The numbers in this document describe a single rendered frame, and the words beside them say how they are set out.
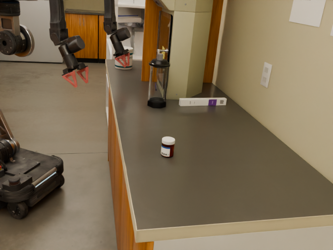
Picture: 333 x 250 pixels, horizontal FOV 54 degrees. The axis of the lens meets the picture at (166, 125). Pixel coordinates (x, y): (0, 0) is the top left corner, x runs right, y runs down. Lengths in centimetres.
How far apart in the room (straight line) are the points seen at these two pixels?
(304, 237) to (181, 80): 106
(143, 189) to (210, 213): 22
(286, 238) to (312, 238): 9
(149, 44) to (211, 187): 126
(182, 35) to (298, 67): 62
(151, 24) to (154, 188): 129
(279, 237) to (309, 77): 66
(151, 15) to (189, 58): 44
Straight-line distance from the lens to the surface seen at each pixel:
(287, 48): 156
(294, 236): 108
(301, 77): 146
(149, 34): 211
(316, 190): 120
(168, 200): 98
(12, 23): 220
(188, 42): 178
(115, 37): 209
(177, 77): 181
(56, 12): 167
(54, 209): 253
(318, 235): 113
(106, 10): 210
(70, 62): 166
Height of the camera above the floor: 151
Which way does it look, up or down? 23 degrees down
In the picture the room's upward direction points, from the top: 5 degrees clockwise
